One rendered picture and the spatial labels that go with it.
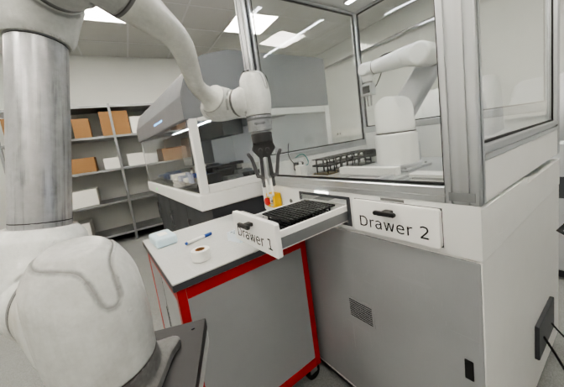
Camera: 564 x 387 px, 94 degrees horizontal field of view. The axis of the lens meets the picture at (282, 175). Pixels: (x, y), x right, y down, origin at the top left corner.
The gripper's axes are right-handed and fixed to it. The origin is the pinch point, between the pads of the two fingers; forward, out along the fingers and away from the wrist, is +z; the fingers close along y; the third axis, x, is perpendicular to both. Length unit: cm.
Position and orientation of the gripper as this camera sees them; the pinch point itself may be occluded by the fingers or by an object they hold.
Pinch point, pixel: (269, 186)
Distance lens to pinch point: 98.5
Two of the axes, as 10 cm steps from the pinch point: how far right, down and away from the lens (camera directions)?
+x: -0.7, -1.3, 9.9
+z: 1.4, 9.8, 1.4
